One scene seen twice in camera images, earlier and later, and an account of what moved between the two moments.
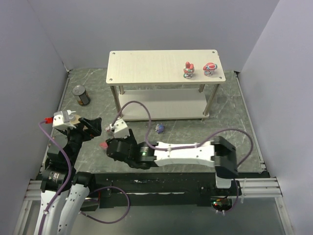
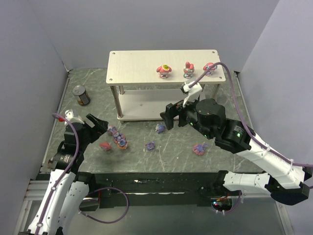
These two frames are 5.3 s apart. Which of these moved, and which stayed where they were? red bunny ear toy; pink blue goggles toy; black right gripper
Moved: black right gripper
Stayed: red bunny ear toy; pink blue goggles toy
